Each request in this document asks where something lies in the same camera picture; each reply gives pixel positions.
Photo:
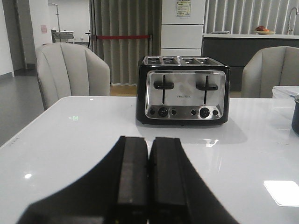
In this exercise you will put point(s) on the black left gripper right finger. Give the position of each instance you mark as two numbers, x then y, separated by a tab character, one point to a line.
177	193

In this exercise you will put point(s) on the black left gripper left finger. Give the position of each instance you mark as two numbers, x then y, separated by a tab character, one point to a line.
115	191

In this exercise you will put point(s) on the black chrome four-slot toaster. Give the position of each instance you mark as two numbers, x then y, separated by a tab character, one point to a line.
182	90

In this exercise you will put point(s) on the beige armchair left side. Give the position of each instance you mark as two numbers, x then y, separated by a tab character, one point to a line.
65	69

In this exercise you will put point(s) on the beige armchair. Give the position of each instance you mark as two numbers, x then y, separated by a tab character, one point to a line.
65	69
269	67

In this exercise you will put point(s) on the dark blue saucepan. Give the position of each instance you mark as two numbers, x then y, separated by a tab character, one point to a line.
295	119

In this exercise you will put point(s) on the clear plastic container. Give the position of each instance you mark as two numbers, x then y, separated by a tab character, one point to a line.
283	96

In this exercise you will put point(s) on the dark kitchen counter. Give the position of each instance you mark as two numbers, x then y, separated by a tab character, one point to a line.
236	50

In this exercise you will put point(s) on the red barrier tape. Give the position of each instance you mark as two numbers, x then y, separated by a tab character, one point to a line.
122	37

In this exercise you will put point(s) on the beige armchair right side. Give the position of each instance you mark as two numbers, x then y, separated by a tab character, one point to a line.
269	67

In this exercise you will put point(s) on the metal cart background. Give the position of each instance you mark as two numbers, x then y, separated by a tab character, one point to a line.
62	36

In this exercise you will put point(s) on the white refrigerator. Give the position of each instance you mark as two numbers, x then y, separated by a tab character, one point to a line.
182	27

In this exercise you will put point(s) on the fruit plate on counter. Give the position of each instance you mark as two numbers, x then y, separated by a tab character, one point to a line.
261	30

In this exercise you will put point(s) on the chrome kitchen faucet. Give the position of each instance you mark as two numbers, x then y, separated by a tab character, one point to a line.
291	20

